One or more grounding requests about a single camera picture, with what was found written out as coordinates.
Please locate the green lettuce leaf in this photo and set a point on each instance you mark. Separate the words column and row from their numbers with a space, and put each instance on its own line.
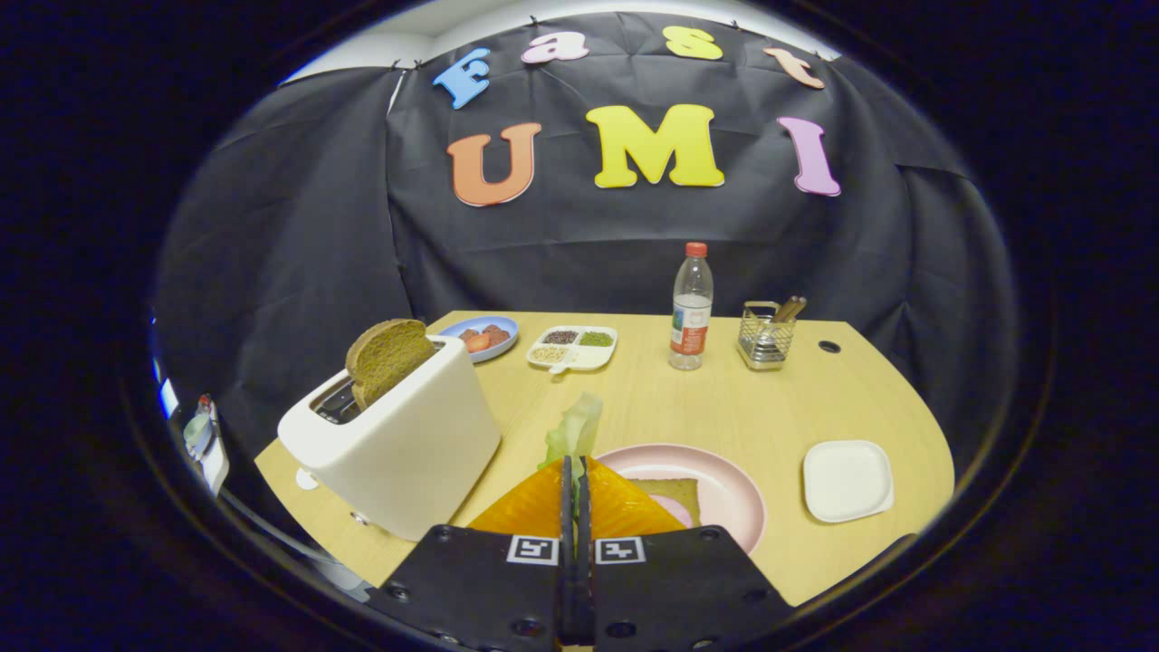
column 575, row 430

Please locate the white divided dish with grains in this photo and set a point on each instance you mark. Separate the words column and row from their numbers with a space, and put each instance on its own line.
column 589, row 358

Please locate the metal mesh utensil holder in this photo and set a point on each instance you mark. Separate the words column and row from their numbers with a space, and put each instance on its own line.
column 763, row 344

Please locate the clear water bottle red cap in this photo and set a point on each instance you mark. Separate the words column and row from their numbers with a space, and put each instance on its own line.
column 691, row 308

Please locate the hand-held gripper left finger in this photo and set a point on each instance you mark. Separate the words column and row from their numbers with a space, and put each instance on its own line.
column 480, row 589

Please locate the small bottle with red top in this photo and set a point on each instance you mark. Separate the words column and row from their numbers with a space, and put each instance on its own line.
column 199, row 430

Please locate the orange tomato piece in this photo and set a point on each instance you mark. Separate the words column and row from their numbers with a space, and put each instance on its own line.
column 478, row 342

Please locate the brown bread slice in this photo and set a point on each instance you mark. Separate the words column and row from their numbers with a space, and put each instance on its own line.
column 389, row 358

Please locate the pink ham slice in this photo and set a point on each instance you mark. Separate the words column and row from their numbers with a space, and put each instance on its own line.
column 677, row 513

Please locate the blue plate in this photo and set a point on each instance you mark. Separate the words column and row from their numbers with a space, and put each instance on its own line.
column 453, row 326

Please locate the toasted bread slice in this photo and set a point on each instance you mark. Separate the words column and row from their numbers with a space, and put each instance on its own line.
column 675, row 489

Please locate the pink plate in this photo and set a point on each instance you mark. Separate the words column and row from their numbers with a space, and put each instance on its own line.
column 729, row 498

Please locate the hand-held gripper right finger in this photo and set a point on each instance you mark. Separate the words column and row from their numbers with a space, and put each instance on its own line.
column 679, row 589

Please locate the white square plate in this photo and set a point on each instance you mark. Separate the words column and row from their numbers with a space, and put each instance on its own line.
column 847, row 480

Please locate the white toaster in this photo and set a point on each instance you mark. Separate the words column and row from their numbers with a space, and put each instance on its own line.
column 407, row 453

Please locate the reddish meat slices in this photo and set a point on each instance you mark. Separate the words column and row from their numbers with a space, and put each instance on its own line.
column 496, row 333

